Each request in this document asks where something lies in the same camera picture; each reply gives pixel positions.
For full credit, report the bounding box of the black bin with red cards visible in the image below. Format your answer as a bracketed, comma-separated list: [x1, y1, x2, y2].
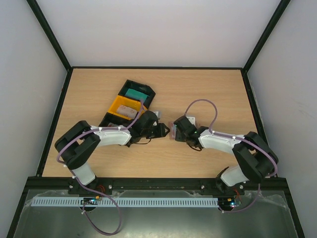
[99, 113, 129, 127]

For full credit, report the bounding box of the black bin with teal cards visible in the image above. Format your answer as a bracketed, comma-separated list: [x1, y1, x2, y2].
[118, 79, 156, 109]

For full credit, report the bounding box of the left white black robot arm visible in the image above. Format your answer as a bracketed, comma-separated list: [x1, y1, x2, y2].
[54, 111, 170, 185]

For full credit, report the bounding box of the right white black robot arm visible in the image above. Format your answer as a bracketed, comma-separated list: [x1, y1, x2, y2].
[174, 122, 278, 194]

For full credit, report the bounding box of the white floral card stack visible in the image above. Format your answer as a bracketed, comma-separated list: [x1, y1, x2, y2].
[116, 105, 138, 119]

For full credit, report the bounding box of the teal card stack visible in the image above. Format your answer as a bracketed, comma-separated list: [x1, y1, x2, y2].
[125, 88, 148, 102]

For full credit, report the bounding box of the black aluminium frame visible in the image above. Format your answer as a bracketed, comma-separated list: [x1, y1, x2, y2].
[6, 0, 305, 238]

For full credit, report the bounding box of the light blue slotted cable duct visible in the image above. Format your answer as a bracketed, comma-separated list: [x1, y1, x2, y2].
[31, 197, 218, 208]

